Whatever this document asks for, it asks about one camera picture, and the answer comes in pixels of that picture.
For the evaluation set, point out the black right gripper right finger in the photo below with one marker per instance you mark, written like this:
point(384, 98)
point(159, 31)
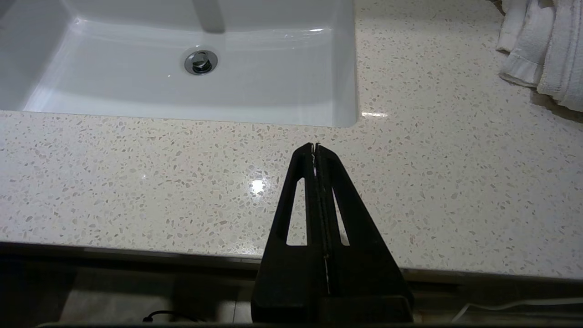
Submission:
point(364, 282)

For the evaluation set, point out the chrome sink drain stopper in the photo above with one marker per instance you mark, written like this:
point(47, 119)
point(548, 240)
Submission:
point(201, 62)

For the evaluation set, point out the white sink basin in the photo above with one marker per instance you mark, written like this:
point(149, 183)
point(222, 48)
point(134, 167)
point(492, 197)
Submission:
point(136, 86)

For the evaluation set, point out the white towel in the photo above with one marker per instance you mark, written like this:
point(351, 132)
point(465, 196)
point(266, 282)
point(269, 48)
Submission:
point(546, 45)

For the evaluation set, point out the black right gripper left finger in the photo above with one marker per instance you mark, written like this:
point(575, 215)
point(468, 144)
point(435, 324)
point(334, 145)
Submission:
point(291, 282)

